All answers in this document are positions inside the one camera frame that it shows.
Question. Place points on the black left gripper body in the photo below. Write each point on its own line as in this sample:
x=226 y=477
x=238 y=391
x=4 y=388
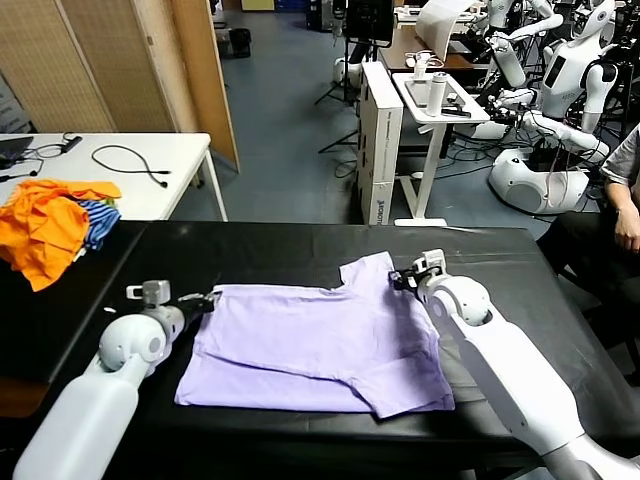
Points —
x=192 y=310

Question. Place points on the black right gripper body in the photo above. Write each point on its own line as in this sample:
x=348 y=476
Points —
x=409 y=280

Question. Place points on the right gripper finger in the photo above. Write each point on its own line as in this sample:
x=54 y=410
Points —
x=395 y=275
x=395 y=285

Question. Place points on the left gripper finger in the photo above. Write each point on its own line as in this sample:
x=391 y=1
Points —
x=212 y=301
x=195 y=298

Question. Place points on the lavender t-shirt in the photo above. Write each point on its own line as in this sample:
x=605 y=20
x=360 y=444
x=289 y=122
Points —
x=310 y=345

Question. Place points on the white robot with cylinder arm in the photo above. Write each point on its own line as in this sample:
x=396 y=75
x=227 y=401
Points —
x=510 y=60

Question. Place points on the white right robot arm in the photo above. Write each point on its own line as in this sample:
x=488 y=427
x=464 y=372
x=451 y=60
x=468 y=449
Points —
x=500 y=360

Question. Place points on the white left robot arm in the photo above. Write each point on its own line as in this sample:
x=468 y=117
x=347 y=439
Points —
x=100 y=390

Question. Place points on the person's forearm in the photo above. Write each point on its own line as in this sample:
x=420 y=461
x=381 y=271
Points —
x=622 y=192

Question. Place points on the person's bare hand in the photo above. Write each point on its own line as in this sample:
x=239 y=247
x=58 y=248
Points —
x=627 y=230

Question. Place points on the black table cover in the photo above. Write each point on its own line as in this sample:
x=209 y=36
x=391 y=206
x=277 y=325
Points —
x=280 y=250
x=30 y=330

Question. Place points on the white table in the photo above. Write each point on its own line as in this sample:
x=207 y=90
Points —
x=167 y=190

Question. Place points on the white standing desk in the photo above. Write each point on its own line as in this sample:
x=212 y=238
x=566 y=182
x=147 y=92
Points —
x=427 y=165

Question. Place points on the blue striped garment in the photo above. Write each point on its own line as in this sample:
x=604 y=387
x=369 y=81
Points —
x=102 y=222

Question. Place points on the tall white cardboard box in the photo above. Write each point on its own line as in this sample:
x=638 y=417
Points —
x=380 y=150

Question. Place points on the orange garment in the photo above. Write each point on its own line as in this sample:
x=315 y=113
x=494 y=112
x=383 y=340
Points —
x=40 y=225

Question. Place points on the small black desk gadget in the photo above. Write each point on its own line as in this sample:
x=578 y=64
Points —
x=456 y=112

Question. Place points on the seated person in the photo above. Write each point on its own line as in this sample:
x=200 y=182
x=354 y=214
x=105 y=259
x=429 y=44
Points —
x=585 y=250

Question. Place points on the grey tablet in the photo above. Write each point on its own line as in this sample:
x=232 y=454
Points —
x=417 y=92

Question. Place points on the white water bottle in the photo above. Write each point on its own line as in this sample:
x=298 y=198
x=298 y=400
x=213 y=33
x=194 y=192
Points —
x=436 y=95

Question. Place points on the black power strip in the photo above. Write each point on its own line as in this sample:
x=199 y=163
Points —
x=72 y=144

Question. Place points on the black tripod stand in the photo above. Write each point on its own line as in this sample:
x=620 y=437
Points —
x=346 y=75

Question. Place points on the brown wooden desk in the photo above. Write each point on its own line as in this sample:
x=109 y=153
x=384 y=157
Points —
x=402 y=50

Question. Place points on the dark laptop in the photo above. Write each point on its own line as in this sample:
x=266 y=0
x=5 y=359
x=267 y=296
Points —
x=14 y=149

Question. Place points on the grey person's shirt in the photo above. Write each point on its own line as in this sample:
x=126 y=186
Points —
x=625 y=155

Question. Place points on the curved white panel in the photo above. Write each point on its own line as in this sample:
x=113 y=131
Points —
x=437 y=27

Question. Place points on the white humanoid robot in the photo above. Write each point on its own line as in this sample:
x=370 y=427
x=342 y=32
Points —
x=567 y=85

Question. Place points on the wooden folding screen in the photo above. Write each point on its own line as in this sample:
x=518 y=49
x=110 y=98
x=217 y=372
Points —
x=100 y=65

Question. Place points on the black monitor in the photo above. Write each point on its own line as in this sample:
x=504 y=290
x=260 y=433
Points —
x=369 y=17

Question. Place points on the black waste bin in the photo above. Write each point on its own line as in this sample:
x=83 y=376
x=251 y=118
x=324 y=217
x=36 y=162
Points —
x=240 y=43

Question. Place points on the blue storage crate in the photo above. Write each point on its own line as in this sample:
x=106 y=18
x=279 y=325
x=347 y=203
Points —
x=291 y=5

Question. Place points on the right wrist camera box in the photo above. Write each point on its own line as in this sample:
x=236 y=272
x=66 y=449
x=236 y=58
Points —
x=430 y=261

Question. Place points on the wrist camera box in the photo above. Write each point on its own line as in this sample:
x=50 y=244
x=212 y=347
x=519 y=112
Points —
x=430 y=261
x=152 y=292

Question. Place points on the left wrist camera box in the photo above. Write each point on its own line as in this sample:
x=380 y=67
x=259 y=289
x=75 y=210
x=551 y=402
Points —
x=152 y=292

